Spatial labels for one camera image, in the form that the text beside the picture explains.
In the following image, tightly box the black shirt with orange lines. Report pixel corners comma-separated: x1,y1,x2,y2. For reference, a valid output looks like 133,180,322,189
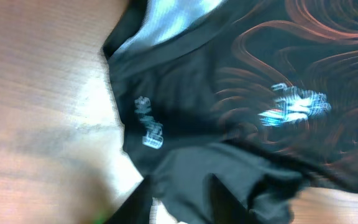
103,0,358,223

